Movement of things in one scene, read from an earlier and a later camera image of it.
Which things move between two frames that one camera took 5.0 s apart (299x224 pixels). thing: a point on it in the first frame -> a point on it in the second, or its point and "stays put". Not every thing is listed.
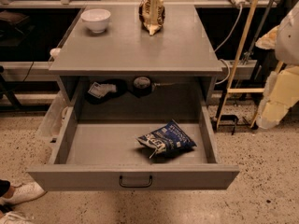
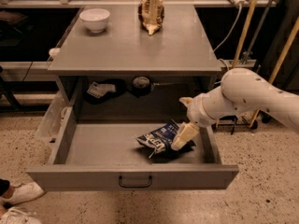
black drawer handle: (135, 186) stays put
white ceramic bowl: (96, 19) stays put
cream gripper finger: (268, 41) -> (196, 113)
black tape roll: (142, 87) stays put
